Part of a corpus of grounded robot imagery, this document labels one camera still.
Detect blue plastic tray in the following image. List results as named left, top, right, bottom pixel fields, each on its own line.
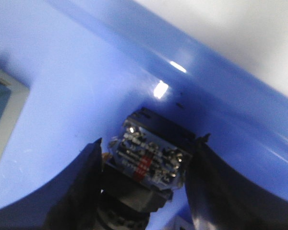
left=0, top=0, right=288, bottom=230

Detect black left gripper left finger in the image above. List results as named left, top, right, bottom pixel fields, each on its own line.
left=42, top=138, right=104, bottom=230

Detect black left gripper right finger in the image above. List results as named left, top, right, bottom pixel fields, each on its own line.
left=185, top=134, right=288, bottom=230

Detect green electrical component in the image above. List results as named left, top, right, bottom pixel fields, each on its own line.
left=0, top=69, right=29, bottom=160

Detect red emergency stop button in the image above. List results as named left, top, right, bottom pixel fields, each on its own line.
left=95, top=107, right=196, bottom=230

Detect white circuit breaker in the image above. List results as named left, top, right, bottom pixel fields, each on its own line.
left=172, top=216, right=194, bottom=230

